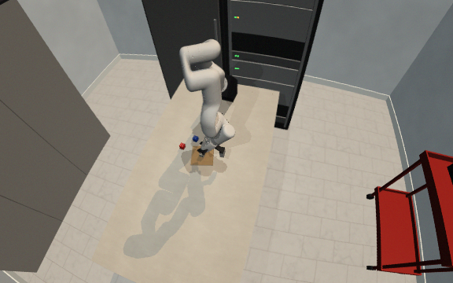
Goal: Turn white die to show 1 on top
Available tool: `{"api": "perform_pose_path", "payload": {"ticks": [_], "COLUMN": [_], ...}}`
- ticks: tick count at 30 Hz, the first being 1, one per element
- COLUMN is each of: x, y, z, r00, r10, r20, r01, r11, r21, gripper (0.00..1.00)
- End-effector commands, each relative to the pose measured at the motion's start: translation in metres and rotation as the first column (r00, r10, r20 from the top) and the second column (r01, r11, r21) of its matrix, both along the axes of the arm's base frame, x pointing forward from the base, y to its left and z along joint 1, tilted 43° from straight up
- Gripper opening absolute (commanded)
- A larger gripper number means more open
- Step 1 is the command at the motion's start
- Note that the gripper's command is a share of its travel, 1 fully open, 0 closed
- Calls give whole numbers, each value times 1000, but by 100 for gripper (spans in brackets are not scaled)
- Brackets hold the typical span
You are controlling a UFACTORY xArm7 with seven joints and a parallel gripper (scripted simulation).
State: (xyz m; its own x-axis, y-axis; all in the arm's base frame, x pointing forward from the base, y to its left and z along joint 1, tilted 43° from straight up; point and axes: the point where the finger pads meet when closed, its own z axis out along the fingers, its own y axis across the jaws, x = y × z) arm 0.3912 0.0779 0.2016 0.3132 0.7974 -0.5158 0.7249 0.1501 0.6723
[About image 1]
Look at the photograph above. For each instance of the tan mat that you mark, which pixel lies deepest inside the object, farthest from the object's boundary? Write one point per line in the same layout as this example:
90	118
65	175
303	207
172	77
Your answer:
197	160

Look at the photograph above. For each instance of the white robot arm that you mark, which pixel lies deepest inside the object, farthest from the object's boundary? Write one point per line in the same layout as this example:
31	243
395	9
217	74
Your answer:
211	81

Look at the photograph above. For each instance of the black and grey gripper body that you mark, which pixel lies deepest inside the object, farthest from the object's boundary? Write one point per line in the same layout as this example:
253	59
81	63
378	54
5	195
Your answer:
207	144

